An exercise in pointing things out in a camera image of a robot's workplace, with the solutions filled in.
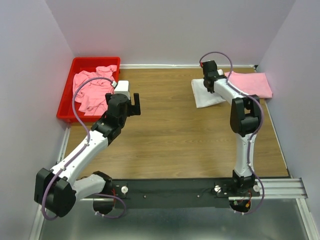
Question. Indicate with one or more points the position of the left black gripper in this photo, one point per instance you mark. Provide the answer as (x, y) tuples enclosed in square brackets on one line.
[(135, 109)]

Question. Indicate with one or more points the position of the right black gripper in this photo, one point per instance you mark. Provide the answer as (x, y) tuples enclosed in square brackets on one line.
[(208, 85)]

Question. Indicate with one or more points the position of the white t shirt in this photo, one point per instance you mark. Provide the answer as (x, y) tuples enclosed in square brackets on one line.
[(202, 97)]

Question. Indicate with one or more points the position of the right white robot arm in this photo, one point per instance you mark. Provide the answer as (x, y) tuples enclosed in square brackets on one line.
[(245, 121)]

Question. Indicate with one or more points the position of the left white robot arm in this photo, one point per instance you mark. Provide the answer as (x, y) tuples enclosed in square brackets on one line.
[(57, 189)]

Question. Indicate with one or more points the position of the crumpled pink t shirt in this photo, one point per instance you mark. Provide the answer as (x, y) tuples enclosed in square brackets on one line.
[(92, 96)]

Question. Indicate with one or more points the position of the folded pink t shirt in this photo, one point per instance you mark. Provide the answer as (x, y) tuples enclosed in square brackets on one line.
[(252, 83)]

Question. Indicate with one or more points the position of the red plastic bin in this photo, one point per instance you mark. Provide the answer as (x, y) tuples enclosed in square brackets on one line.
[(89, 64)]

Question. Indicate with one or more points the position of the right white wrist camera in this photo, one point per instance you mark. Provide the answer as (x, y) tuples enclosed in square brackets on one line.
[(220, 72)]

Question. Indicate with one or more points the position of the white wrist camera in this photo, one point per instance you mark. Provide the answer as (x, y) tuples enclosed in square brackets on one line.
[(123, 87), (220, 72)]

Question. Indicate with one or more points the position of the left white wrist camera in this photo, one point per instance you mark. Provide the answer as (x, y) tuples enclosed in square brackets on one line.
[(123, 87)]

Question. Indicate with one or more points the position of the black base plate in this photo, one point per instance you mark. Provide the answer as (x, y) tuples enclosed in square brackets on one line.
[(169, 193)]

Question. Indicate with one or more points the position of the aluminium frame rail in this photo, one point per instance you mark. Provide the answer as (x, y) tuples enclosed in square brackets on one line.
[(280, 212)]

